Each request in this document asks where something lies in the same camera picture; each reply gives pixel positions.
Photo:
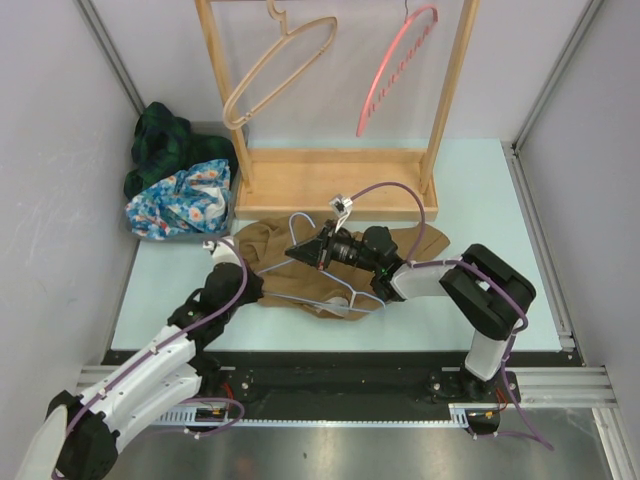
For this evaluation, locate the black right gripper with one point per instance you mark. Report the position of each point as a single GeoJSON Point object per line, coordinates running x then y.
{"type": "Point", "coordinates": [315, 252]}

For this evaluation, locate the tan brown skirt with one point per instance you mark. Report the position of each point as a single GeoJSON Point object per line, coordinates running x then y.
{"type": "Point", "coordinates": [295, 280]}

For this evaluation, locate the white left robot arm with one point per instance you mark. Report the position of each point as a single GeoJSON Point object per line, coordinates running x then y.
{"type": "Point", "coordinates": [106, 417]}

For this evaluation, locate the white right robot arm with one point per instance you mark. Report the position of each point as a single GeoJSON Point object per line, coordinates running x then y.
{"type": "Point", "coordinates": [491, 295]}

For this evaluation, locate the pink plastic hanger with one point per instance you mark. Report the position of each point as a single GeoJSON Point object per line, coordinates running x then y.
{"type": "Point", "coordinates": [401, 51]}

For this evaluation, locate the wooden clothes rack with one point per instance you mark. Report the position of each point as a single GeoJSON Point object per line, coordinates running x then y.
{"type": "Point", "coordinates": [276, 181]}

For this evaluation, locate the blue floral garment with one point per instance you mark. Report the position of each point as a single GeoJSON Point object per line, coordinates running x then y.
{"type": "Point", "coordinates": [189, 202]}

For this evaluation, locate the grey plastic bin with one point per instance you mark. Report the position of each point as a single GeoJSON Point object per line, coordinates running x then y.
{"type": "Point", "coordinates": [181, 183]}

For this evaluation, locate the green plaid garment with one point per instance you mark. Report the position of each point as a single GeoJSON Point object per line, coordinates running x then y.
{"type": "Point", "coordinates": [165, 144]}

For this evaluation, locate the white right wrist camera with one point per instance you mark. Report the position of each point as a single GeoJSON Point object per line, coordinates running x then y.
{"type": "Point", "coordinates": [342, 207]}

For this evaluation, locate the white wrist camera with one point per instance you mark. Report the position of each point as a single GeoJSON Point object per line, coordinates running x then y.
{"type": "Point", "coordinates": [222, 250]}
{"type": "Point", "coordinates": [342, 207]}

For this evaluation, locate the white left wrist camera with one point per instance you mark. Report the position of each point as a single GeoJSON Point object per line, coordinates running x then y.
{"type": "Point", "coordinates": [222, 250]}

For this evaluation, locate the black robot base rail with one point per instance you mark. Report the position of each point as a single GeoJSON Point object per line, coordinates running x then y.
{"type": "Point", "coordinates": [313, 389]}

